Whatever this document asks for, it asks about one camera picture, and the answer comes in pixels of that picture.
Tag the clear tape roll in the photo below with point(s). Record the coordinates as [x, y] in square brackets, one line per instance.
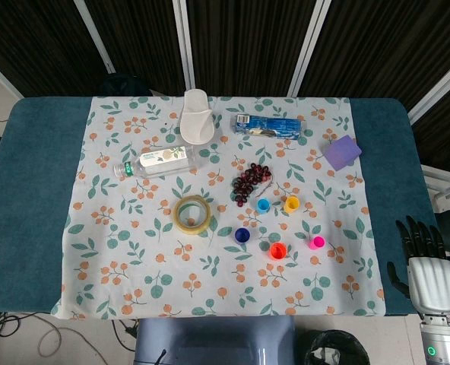
[194, 230]

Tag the orange cup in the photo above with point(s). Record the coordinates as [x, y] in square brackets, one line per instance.
[277, 251]

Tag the blue snack packet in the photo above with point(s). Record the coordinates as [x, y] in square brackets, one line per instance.
[274, 124]

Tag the dark blue cup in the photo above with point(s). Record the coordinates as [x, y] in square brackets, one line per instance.
[242, 235]

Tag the light blue cup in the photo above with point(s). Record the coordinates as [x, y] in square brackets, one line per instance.
[263, 205]

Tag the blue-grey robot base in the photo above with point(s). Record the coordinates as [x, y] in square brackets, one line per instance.
[213, 338]

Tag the floral tablecloth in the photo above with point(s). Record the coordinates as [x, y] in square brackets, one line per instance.
[153, 266]

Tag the dark red grape bunch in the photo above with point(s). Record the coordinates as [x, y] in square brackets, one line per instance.
[248, 182]

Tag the yellow cup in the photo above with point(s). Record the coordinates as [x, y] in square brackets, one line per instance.
[291, 204]

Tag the dark chair backrest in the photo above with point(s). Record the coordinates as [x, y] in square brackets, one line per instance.
[124, 85]

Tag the clear plastic bottle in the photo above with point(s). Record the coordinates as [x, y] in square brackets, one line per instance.
[160, 161]

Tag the black trash bin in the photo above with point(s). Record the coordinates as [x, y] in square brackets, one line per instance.
[335, 348]

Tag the white metal rack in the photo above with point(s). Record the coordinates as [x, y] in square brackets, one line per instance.
[443, 182]

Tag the pink cup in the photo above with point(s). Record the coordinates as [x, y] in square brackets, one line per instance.
[317, 242]

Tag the purple foam block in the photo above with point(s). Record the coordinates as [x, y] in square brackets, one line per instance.
[343, 153]

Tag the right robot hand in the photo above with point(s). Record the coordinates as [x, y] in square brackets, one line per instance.
[432, 281]

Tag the white partition frame post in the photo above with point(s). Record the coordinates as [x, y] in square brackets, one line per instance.
[96, 38]
[308, 45]
[438, 89]
[0, 76]
[185, 45]

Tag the white slipper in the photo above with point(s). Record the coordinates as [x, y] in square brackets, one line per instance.
[196, 121]

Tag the teal table cover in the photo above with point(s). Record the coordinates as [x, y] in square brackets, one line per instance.
[31, 190]

